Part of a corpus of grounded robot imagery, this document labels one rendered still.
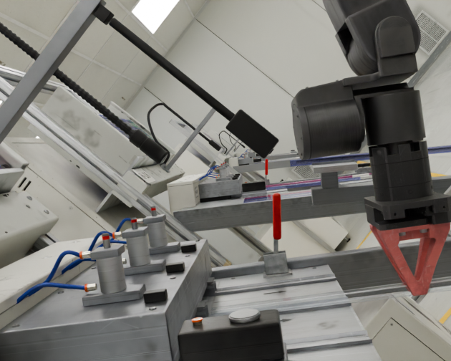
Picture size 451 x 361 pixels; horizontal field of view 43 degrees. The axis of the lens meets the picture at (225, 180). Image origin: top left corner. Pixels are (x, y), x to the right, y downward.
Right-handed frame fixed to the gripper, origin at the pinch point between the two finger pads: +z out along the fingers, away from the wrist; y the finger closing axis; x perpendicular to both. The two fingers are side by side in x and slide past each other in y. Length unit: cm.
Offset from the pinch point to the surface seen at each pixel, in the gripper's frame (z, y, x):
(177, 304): -4.2, 11.4, -22.6
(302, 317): 0.9, 3.1, -12.1
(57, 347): -3.5, 16.8, -31.3
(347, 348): 1.0, 12.7, -9.2
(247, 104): -82, -759, -18
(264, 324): -3.5, 18.2, -15.4
